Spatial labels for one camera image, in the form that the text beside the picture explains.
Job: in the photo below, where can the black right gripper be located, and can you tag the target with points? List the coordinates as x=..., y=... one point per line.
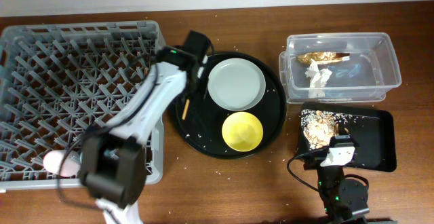
x=314, y=159

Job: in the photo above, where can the food scraps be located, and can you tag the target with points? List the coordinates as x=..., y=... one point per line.
x=318, y=127

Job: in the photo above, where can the yellow bowl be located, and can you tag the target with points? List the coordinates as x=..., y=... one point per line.
x=242, y=131

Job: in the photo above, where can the white tissue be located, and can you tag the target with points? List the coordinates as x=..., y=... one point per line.
x=318, y=79

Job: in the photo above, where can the gold snack wrapper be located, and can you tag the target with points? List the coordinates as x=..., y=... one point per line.
x=323, y=57

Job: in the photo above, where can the wooden chopstick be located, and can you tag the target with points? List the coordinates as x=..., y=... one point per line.
x=186, y=108

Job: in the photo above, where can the pink cup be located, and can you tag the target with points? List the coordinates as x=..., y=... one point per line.
x=53, y=159

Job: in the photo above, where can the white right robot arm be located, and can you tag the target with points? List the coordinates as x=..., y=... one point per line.
x=344, y=196

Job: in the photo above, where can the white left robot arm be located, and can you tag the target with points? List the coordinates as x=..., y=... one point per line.
x=113, y=166

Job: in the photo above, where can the grey dishwasher rack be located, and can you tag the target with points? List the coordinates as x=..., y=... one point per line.
x=59, y=79

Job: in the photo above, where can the black rectangular bin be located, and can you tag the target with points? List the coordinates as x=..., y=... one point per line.
x=372, y=129

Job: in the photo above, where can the clear plastic bin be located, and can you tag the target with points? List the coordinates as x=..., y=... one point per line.
x=371, y=71

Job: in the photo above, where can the grey plate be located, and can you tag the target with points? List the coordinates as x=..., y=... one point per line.
x=236, y=84

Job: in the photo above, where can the round black tray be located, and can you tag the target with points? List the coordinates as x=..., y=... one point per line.
x=202, y=127

